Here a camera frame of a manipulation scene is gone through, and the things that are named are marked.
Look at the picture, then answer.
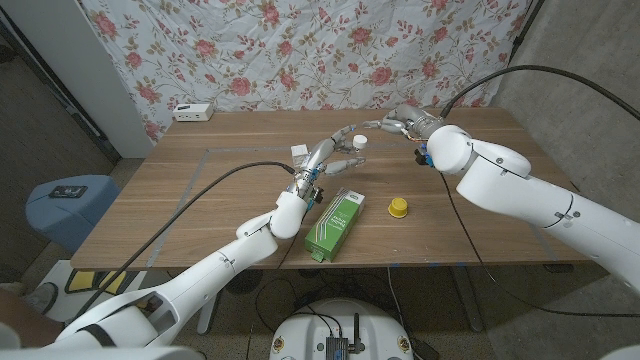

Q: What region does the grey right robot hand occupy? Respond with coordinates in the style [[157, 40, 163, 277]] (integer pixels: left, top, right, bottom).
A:
[[362, 103, 446, 144]]

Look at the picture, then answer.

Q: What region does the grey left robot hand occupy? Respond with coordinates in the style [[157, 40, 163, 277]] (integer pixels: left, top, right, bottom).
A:
[[285, 124, 369, 204]]

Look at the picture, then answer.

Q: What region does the clear medicine bottle white cap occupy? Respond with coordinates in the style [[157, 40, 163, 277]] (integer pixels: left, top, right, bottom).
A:
[[349, 133, 370, 164]]

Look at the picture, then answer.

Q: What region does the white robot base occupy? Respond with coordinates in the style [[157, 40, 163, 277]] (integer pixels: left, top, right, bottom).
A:
[[269, 297, 415, 360]]

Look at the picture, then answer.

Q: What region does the small white cube box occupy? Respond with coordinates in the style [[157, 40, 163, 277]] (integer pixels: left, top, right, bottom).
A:
[[290, 143, 311, 169]]

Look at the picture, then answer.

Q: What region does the green medicine box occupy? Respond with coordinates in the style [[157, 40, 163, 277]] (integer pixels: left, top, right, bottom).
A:
[[304, 187, 366, 263]]

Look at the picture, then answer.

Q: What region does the yellow lid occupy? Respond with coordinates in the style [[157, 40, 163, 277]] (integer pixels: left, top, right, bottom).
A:
[[387, 197, 409, 219]]

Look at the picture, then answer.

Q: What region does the floral backdrop cloth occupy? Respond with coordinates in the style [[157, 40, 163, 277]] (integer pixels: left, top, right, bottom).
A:
[[79, 0, 532, 144]]

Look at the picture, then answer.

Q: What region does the white power strip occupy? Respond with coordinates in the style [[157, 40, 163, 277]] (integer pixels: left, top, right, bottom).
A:
[[172, 102, 215, 123]]

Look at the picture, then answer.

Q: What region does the black backdrop stand pole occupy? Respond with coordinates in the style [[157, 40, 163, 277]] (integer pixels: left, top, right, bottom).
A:
[[508, 0, 547, 64]]

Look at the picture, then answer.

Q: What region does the white metal table leg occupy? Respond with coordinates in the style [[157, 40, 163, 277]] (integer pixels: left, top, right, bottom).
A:
[[196, 294, 221, 336], [449, 264, 485, 334]]

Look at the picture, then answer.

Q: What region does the black phone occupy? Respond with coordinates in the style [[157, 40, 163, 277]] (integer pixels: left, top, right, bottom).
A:
[[48, 184, 89, 199]]

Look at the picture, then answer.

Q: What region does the blue-grey round stool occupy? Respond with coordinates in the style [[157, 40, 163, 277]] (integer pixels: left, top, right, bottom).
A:
[[25, 174, 121, 254]]

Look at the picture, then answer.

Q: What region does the yellow black floor pedal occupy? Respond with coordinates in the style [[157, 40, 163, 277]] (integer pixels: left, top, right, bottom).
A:
[[64, 268, 132, 296]]

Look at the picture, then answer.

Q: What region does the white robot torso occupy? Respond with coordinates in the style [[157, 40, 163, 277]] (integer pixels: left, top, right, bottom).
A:
[[0, 346, 207, 360]]

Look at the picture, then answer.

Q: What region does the grey sneaker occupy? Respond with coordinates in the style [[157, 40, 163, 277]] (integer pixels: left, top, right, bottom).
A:
[[22, 282, 60, 314]]

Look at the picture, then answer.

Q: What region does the person's leg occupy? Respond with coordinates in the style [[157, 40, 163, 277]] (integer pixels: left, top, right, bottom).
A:
[[0, 288, 64, 349]]

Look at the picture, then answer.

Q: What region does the thin black left wrist cable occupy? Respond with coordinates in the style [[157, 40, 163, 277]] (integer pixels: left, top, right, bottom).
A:
[[277, 238, 301, 271]]

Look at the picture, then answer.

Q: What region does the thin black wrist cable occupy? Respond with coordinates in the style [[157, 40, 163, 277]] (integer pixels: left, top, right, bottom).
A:
[[277, 238, 301, 271], [438, 172, 640, 319]]

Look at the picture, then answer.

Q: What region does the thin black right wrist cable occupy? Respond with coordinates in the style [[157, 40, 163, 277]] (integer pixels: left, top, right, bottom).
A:
[[438, 172, 640, 319]]

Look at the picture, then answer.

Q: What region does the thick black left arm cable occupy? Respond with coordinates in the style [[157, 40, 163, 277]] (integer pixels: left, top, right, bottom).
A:
[[69, 160, 297, 321]]

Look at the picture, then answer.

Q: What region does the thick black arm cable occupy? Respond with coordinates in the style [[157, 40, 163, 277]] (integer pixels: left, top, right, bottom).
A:
[[69, 160, 297, 321], [439, 64, 640, 121]]

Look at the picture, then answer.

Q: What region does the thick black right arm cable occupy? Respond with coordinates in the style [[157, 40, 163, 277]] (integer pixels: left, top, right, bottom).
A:
[[439, 64, 640, 121]]

